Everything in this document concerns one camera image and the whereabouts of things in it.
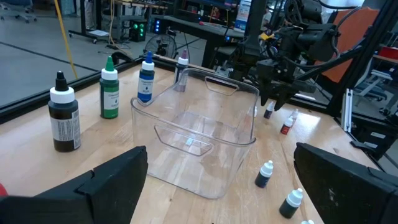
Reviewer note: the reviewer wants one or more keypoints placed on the large violet food coloring bottle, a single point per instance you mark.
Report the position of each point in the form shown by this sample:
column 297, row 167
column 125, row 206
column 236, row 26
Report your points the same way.
column 182, row 60

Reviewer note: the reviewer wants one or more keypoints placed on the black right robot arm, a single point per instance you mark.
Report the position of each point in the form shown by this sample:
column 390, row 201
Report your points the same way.
column 317, row 40

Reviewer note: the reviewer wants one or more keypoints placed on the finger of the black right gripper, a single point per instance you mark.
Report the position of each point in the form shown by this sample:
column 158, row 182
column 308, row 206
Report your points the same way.
column 265, row 97
column 281, row 100

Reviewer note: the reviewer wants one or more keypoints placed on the small red coloring bottle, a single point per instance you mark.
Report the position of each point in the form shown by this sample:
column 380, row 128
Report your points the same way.
column 285, row 128

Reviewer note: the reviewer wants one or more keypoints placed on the small pale coloring bottle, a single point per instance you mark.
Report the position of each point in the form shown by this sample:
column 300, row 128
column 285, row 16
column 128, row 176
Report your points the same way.
column 294, row 114

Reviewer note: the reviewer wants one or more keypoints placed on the orange panel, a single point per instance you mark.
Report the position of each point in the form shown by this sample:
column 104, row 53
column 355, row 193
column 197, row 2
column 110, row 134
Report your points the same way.
column 354, row 34

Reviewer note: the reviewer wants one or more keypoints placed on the large black food coloring bottle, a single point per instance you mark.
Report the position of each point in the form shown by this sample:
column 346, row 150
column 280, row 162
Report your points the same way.
column 63, row 124

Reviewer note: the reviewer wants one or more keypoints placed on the computer tower with green lights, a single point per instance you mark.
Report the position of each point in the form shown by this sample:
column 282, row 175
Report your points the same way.
column 137, row 31

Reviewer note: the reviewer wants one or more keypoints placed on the clear plastic storage bin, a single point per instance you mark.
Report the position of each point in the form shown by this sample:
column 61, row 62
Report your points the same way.
column 146, row 130

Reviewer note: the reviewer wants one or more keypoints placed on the black floor fan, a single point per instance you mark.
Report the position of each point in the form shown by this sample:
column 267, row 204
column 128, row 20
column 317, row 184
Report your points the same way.
column 160, row 46

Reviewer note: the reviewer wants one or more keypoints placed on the person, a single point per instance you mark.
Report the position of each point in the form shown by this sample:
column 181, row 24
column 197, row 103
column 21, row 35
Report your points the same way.
column 266, row 18

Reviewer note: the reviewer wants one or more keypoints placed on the silver aluminium bracket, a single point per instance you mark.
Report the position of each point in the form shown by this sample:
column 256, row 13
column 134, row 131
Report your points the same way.
column 346, row 109

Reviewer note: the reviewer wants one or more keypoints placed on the small dark purple coloring bottle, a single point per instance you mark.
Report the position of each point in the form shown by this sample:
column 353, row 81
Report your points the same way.
column 268, row 113

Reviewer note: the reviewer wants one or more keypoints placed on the large blue food coloring bottle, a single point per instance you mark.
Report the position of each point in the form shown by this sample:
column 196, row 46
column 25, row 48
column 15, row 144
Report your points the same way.
column 145, row 84

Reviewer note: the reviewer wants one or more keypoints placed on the small dark blue coloring bottle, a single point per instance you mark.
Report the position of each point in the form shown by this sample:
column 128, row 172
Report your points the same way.
column 262, row 180

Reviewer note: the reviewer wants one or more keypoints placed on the large green food coloring bottle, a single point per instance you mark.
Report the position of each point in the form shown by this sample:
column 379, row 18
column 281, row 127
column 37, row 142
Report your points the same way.
column 109, row 93

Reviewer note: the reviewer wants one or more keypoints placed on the small dark green coloring bottle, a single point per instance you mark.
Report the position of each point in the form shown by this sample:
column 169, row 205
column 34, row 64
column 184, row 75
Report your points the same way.
column 288, row 210

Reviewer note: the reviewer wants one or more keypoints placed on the small white-capped coloring bottle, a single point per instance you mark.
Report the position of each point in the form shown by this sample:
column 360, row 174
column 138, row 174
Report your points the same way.
column 307, row 222

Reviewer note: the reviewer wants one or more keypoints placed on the black office desk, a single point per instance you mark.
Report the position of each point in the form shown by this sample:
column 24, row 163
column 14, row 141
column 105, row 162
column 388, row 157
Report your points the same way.
column 199, row 29

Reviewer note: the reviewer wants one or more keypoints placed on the grey office chair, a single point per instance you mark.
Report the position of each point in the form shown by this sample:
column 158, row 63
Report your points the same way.
column 18, row 9

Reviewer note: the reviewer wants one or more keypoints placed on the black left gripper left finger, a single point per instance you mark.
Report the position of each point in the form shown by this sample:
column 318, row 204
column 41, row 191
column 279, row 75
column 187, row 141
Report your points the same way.
column 112, row 193

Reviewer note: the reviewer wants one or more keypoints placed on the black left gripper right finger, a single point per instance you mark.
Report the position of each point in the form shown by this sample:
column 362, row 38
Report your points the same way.
column 335, row 189

